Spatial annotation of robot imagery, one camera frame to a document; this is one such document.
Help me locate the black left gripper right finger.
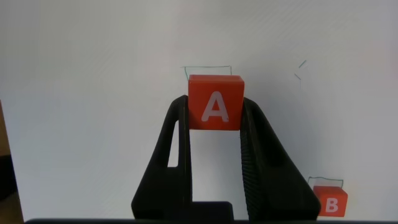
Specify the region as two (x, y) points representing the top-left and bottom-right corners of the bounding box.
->
(239, 97), (322, 220)

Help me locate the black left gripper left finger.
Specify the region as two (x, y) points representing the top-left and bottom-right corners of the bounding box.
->
(131, 95), (193, 220)

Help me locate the orange block letter A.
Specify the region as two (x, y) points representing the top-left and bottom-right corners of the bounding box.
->
(187, 74), (246, 131)

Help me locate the orange block letter B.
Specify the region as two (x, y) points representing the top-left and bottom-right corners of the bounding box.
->
(312, 185), (349, 218)

